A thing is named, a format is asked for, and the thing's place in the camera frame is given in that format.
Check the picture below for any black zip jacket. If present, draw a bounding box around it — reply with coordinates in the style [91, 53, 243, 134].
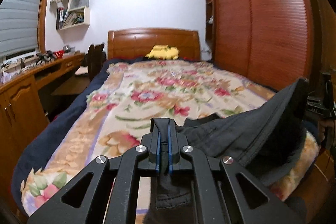
[143, 79, 307, 223]

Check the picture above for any floral bed blanket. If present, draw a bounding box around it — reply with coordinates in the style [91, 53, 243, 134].
[20, 60, 320, 217]

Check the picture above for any wooden louvered wardrobe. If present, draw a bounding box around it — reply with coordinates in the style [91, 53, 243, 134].
[206, 0, 322, 91]

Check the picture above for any yellow plush toy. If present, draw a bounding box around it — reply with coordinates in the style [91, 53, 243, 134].
[146, 45, 179, 60]

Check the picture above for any dark wooden chair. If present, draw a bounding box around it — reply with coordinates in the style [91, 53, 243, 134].
[75, 43, 106, 81]

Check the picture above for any wooden bed headboard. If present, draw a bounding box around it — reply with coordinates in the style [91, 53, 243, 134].
[107, 28, 201, 61]

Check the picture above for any wooden desk cabinet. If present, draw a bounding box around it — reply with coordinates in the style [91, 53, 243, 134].
[1, 53, 84, 189]

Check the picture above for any red basket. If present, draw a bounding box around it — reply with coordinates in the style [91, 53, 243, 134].
[54, 50, 64, 59]

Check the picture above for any grey window blind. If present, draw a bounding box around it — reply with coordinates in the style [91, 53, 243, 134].
[0, 0, 41, 57]

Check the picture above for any white wall shelf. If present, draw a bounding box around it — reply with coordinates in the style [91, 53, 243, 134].
[56, 0, 91, 31]

